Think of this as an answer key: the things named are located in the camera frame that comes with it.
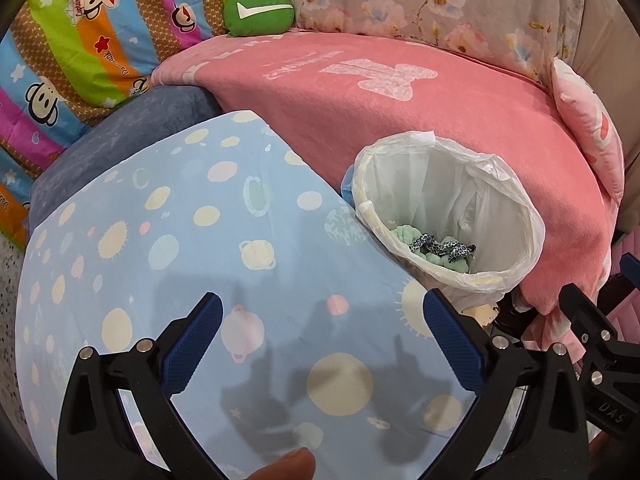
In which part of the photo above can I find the white-lined trash bin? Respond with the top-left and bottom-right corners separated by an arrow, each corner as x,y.
350,130 -> 546,311

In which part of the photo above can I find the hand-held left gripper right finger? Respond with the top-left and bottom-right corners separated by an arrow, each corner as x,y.
422,287 -> 591,480

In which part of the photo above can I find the leopard print hair band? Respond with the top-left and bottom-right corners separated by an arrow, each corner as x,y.
407,237 -> 478,263

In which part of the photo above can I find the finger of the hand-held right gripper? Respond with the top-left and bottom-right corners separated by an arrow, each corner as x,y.
620,252 -> 640,291
559,284 -> 621,386

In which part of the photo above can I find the blue waste bin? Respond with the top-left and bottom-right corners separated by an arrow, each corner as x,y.
341,167 -> 357,206

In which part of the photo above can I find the floral beige pillow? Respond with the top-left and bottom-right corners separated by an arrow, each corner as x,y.
232,0 -> 586,83

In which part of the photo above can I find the green fluffy cloth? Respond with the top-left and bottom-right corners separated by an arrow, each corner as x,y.
389,224 -> 476,276

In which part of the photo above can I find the person's left hand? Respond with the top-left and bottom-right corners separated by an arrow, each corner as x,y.
250,447 -> 317,480

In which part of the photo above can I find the colourful monkey print quilt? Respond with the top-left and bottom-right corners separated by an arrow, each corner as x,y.
0,0 -> 238,251

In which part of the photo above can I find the pink blanket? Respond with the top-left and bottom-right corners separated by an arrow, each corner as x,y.
150,30 -> 621,361

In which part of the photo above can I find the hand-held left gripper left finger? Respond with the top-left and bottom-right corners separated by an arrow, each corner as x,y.
56,292 -> 223,480

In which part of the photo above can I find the blue-grey pillow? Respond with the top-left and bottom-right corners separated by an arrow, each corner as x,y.
27,85 -> 223,238

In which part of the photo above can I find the pink cartoon pillow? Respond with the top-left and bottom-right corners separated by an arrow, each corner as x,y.
551,56 -> 626,203

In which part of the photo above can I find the beige padded headboard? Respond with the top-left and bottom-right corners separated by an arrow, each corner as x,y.
570,0 -> 640,231

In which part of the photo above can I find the green plush cushion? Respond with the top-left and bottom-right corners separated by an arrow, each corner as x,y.
222,0 -> 296,38

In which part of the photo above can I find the light blue dotted sheet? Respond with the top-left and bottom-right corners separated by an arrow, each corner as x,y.
15,110 -> 506,480

